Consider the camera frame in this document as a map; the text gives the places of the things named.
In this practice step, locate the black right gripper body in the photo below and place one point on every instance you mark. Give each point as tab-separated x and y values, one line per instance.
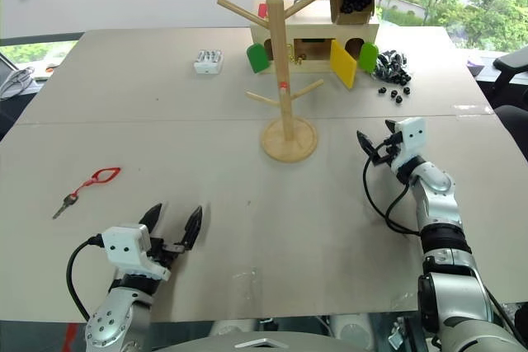
387	152

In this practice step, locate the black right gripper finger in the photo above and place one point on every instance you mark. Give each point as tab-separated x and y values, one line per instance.
392	127
366	144

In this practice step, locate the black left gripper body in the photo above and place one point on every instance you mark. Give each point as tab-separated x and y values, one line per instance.
164	254

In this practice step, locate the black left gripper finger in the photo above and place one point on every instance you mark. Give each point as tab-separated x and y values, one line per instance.
151	220
193	226

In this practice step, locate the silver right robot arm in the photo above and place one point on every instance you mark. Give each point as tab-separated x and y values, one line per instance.
437	181

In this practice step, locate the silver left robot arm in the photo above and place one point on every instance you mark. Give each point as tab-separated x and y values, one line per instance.
109	319

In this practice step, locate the clear bag of black parts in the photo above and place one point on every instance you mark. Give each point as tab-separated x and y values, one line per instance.
389	65

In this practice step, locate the rounded green door piece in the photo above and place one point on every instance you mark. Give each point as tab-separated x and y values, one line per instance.
368	57
258	59

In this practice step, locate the yellow square door piece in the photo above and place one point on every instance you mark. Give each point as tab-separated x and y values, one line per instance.
343	64

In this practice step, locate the silver key with red loop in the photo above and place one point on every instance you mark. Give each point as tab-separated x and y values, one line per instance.
69	200

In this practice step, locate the wooden branch hanger stand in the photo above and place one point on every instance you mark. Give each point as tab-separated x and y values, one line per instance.
283	92

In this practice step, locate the wooden box with openings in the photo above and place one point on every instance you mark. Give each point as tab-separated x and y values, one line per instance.
313	32

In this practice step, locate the black office chair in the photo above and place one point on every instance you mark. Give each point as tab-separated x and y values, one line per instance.
511	80

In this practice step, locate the white battery case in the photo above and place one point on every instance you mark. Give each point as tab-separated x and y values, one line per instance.
209	61

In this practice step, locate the red piece on box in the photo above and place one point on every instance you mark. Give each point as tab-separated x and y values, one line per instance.
262	10

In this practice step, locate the white rounded shape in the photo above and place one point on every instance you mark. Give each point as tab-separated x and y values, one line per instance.
352	327

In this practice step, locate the small orange object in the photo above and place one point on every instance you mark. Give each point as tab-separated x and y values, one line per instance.
50	67

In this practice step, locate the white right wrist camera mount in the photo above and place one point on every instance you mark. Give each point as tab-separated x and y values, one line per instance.
412	137

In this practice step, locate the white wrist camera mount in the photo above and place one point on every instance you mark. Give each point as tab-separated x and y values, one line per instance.
123	247
412	137

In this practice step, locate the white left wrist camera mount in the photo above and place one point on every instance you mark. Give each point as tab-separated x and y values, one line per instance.
123	247

